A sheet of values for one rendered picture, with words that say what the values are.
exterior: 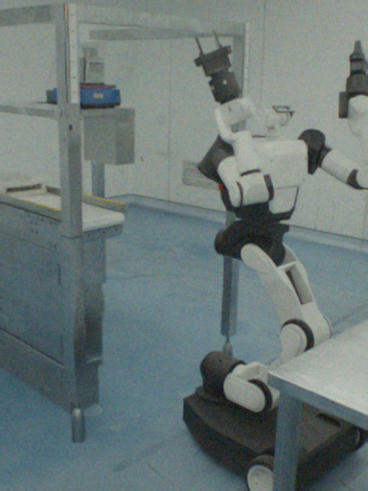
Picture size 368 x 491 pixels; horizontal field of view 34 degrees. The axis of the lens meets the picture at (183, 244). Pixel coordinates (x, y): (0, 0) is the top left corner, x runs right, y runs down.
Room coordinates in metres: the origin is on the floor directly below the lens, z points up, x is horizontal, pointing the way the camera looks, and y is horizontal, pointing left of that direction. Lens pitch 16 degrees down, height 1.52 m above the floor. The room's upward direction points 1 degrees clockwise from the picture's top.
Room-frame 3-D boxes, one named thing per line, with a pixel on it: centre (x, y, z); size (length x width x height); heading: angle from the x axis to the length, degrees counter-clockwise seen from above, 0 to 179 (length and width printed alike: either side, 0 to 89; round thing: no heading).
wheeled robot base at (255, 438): (2.25, -0.34, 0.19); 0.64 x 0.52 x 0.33; 46
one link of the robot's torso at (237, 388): (2.27, -0.32, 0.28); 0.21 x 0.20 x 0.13; 46
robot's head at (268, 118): (2.26, -0.32, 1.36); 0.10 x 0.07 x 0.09; 125
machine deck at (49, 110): (2.65, 0.56, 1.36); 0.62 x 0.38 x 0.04; 46
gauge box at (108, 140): (2.60, 0.32, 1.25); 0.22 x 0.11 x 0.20; 46
